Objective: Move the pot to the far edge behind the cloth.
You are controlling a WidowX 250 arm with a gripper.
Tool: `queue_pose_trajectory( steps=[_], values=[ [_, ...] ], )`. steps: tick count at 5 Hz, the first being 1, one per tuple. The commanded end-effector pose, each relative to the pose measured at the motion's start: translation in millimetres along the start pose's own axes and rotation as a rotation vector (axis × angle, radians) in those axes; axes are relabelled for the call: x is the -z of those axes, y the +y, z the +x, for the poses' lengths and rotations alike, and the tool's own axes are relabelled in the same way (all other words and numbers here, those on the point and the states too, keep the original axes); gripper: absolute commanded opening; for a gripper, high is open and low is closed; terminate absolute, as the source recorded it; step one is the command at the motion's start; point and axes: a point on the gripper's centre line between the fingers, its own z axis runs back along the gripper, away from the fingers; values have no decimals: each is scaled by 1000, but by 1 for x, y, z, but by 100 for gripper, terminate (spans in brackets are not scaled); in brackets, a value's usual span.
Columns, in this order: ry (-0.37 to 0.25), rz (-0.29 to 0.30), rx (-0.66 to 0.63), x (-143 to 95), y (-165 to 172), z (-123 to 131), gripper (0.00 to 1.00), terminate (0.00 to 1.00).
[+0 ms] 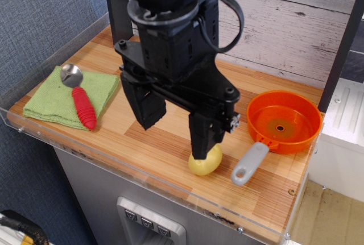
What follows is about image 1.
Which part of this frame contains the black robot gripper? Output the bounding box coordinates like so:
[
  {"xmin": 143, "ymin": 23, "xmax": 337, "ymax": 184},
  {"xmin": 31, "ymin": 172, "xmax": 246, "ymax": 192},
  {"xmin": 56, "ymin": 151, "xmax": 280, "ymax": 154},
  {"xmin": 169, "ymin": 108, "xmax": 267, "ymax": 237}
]
[{"xmin": 115, "ymin": 0, "xmax": 241, "ymax": 160}]

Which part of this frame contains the yellow toy potato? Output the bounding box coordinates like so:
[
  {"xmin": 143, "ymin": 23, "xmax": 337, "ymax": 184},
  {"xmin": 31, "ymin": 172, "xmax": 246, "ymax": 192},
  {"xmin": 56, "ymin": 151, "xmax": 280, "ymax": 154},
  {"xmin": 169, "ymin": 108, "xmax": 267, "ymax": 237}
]
[{"xmin": 188, "ymin": 144, "xmax": 223, "ymax": 176}]

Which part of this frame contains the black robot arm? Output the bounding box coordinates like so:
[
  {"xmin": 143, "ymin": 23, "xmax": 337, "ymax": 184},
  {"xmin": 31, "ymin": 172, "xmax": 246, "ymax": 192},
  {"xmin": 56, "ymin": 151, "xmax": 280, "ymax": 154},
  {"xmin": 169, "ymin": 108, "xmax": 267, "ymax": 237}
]
[{"xmin": 115, "ymin": 0, "xmax": 244, "ymax": 160}]

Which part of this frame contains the green folded cloth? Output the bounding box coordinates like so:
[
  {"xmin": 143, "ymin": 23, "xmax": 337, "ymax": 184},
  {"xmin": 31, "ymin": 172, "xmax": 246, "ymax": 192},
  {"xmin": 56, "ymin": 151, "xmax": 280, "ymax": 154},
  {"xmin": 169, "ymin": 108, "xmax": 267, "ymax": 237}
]
[{"xmin": 23, "ymin": 66, "xmax": 119, "ymax": 130}]

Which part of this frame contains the grey dispenser button panel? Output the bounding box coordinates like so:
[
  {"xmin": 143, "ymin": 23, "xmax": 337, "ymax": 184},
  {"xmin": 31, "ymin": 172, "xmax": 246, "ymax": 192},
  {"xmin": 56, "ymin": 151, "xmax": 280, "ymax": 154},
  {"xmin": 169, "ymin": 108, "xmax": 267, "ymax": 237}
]
[{"xmin": 117, "ymin": 197, "xmax": 187, "ymax": 244}]

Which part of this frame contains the white toy sink counter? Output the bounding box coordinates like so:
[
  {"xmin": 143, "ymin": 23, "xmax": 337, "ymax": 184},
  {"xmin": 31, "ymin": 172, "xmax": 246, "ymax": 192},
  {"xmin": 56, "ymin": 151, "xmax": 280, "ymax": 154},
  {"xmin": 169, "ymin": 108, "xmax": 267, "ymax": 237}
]
[{"xmin": 308, "ymin": 78, "xmax": 363, "ymax": 201}]

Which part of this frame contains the clear acrylic table guard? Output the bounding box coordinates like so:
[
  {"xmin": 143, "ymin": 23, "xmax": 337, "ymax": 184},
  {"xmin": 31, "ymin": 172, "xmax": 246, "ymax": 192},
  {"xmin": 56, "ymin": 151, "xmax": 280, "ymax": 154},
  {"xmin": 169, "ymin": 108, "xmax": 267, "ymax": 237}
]
[{"xmin": 1, "ymin": 17, "xmax": 314, "ymax": 244}]

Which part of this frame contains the black and yellow bag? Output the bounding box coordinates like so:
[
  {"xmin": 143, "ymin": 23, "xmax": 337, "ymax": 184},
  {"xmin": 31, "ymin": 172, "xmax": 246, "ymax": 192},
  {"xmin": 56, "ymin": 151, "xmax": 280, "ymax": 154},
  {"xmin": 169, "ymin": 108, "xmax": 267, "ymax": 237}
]
[{"xmin": 1, "ymin": 210, "xmax": 51, "ymax": 244}]

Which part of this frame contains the orange pot with grey handle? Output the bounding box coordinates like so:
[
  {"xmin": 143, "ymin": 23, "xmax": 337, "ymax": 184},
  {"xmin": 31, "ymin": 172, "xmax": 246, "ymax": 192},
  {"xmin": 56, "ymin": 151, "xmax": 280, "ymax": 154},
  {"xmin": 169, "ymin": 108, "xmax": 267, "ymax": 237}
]
[{"xmin": 231, "ymin": 90, "xmax": 322, "ymax": 186}]

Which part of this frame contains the red handled metal spoon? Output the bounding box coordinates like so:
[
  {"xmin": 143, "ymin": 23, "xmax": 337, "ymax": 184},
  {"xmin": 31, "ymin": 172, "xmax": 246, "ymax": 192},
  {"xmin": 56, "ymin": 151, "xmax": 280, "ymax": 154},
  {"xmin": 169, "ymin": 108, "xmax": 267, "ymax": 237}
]
[{"xmin": 60, "ymin": 63, "xmax": 97, "ymax": 130}]

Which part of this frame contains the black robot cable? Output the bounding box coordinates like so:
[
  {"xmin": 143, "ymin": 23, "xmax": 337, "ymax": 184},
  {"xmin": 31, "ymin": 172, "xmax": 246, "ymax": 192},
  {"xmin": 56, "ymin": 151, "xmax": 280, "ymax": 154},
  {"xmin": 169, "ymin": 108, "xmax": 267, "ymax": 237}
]
[{"xmin": 196, "ymin": 0, "xmax": 245, "ymax": 53}]

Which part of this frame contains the black vertical frame post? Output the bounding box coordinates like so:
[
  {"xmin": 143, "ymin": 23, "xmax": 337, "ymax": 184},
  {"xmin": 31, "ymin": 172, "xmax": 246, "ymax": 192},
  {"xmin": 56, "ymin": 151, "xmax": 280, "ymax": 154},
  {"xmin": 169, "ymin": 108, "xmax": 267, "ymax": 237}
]
[{"xmin": 318, "ymin": 0, "xmax": 363, "ymax": 113}]

